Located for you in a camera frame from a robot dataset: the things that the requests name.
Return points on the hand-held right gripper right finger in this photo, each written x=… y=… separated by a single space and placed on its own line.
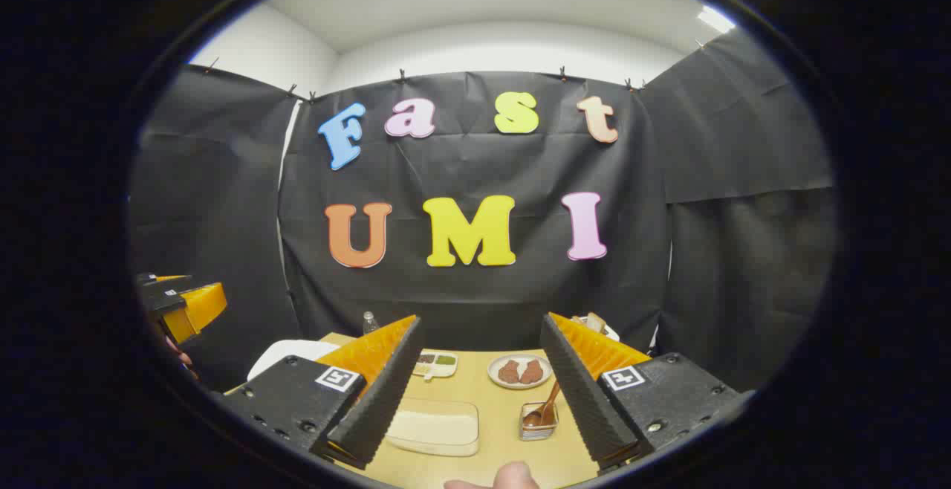
x=576 y=392

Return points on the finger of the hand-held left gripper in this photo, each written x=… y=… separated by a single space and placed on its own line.
x=200 y=307
x=167 y=283

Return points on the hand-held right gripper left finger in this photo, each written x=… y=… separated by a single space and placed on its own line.
x=379 y=392

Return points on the brown wooden spoon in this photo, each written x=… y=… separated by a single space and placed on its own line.
x=546 y=406

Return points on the white rice cooker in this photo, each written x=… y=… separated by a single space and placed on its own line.
x=286 y=355

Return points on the brown meat piece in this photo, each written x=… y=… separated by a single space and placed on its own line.
x=509 y=371
x=532 y=371

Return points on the white round plate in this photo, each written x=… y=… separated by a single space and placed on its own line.
x=520 y=386

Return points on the white divided seasoning tray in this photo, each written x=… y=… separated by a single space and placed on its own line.
x=438 y=365

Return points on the clear plastic water bottle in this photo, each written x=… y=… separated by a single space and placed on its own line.
x=370 y=324

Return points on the white toaster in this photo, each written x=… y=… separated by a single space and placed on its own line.
x=611 y=333

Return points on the toast slice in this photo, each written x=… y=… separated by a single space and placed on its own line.
x=594 y=322

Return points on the black backdrop cloth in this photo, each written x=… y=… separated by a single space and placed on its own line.
x=483 y=303

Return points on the small ceiling light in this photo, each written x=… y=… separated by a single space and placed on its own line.
x=715 y=19

